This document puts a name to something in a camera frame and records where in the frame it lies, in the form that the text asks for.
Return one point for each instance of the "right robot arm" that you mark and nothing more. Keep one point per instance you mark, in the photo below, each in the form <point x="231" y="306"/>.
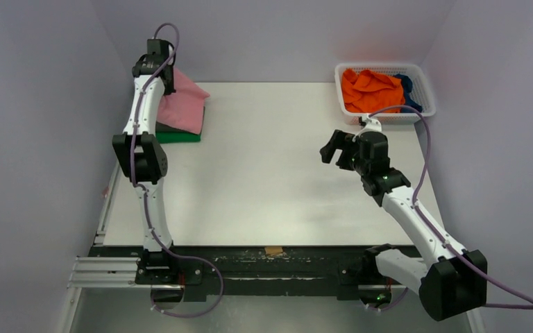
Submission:
<point x="449" y="279"/>

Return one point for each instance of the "aluminium frame rail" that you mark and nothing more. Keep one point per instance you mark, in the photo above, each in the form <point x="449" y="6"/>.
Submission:
<point x="255" y="179"/>

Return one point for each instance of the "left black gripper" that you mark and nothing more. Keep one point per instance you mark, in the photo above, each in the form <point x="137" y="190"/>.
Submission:
<point x="169" y="89"/>

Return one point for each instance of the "brown tape piece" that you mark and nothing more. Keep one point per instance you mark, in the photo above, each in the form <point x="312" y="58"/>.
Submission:
<point x="273" y="250"/>

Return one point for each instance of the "folded grey t shirt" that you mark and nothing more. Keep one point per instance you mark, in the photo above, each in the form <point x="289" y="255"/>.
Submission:
<point x="189" y="121"/>

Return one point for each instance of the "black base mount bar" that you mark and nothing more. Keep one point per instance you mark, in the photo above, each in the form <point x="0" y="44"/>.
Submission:
<point x="312" y="271"/>

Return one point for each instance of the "pink t shirt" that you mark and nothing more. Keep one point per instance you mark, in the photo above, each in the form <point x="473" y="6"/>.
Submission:
<point x="188" y="95"/>

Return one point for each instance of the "white plastic basket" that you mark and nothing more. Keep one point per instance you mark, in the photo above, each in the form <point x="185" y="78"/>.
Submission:
<point x="422" y="93"/>

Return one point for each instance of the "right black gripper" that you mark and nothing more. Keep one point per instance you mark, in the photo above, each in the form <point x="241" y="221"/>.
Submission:
<point x="344" y="152"/>

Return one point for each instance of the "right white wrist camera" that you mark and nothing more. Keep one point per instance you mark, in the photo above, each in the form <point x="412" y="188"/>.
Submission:
<point x="369" y="124"/>

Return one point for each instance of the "orange t shirt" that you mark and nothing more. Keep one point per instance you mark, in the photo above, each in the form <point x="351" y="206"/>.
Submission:
<point x="369" y="91"/>

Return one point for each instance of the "folded green t shirt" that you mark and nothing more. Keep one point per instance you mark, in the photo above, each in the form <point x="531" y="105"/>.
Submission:
<point x="177" y="137"/>

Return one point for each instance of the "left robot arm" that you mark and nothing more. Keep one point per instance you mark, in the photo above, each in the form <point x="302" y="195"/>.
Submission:
<point x="144" y="162"/>

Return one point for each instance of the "blue t shirt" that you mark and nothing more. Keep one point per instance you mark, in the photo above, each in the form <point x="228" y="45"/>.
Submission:
<point x="407" y="86"/>

